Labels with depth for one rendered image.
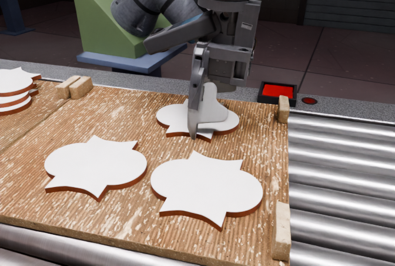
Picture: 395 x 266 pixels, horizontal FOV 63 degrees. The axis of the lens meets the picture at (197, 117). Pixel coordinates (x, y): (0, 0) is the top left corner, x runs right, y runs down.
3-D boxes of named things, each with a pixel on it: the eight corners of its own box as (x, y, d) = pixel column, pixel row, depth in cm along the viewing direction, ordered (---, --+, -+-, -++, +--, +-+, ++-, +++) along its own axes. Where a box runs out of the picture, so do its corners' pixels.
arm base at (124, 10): (130, -3, 110) (147, -24, 104) (158, 32, 111) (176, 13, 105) (100, 2, 98) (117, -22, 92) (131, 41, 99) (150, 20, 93)
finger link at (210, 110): (221, 148, 47) (233, 85, 46) (181, 140, 48) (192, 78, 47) (223, 145, 50) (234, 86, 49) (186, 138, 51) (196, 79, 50)
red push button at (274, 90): (264, 89, 71) (264, 83, 70) (292, 92, 70) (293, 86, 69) (261, 101, 66) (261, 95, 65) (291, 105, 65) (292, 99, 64)
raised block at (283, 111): (277, 107, 59) (279, 93, 58) (287, 108, 59) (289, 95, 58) (277, 123, 54) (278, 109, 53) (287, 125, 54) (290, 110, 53)
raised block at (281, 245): (272, 215, 37) (274, 198, 36) (288, 218, 37) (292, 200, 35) (270, 260, 32) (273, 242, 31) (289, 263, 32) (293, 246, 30)
